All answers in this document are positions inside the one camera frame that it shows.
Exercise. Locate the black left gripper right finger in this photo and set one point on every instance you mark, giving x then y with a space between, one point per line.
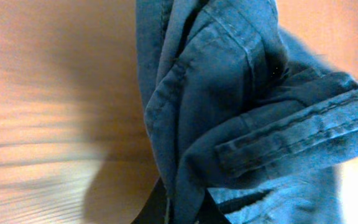
209 212

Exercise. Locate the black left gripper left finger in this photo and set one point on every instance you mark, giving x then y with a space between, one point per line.
157 207

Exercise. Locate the navy blue shorts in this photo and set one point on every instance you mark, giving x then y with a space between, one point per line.
236 106

